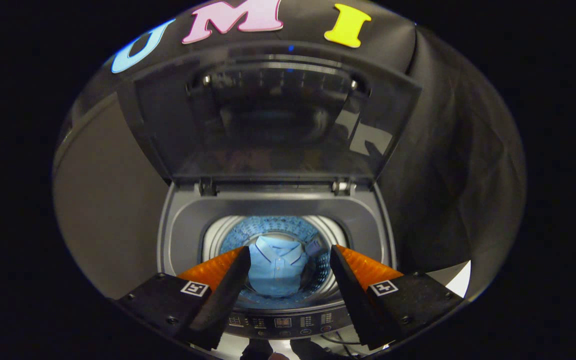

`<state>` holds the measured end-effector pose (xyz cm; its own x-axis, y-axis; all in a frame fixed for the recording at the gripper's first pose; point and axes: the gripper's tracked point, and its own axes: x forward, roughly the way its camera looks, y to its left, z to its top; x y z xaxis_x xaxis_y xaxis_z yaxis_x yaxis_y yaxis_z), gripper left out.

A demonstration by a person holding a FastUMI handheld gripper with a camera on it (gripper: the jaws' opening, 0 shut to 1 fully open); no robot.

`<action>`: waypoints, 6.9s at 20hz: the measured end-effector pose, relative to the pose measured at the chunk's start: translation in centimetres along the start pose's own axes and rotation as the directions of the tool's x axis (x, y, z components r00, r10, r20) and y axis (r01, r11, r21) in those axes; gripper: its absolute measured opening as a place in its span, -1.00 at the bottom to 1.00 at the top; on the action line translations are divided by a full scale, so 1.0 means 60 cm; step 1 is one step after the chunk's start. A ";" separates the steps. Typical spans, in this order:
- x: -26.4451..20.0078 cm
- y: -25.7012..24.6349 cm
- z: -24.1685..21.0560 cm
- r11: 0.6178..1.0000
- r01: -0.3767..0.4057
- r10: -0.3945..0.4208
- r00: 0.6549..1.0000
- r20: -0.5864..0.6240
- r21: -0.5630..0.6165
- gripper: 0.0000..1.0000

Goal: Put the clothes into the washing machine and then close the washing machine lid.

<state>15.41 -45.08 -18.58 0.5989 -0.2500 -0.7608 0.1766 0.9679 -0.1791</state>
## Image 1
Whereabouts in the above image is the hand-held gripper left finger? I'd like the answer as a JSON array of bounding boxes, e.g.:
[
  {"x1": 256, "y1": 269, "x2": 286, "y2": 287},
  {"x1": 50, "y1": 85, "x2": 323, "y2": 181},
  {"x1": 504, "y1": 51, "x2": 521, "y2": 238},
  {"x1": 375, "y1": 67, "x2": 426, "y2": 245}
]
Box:
[{"x1": 117, "y1": 245, "x2": 252, "y2": 351}]

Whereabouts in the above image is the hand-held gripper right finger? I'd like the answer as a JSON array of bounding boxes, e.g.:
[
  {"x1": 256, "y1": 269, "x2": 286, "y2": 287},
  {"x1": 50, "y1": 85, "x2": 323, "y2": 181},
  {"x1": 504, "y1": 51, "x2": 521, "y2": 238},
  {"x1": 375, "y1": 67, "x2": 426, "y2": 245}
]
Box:
[{"x1": 329, "y1": 244, "x2": 465, "y2": 350}]

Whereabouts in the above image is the light blue polo shirt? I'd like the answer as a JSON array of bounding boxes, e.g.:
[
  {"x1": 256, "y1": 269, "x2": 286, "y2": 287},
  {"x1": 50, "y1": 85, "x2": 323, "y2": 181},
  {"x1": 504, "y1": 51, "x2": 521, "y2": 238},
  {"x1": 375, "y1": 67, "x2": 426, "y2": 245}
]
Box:
[{"x1": 248, "y1": 236, "x2": 324, "y2": 298}]

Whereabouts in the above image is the person's dark shoe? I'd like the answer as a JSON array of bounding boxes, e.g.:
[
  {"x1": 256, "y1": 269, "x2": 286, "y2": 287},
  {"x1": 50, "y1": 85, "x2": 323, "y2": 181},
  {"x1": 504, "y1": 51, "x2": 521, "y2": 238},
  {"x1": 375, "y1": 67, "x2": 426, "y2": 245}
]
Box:
[
  {"x1": 290, "y1": 339, "x2": 330, "y2": 360},
  {"x1": 240, "y1": 339, "x2": 274, "y2": 360}
]

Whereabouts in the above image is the black backdrop cloth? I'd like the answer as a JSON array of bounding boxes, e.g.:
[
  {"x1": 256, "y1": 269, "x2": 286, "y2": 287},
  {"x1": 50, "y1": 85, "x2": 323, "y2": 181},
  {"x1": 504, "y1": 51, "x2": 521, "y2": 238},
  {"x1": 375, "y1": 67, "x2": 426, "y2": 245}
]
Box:
[{"x1": 68, "y1": 0, "x2": 526, "y2": 301}]

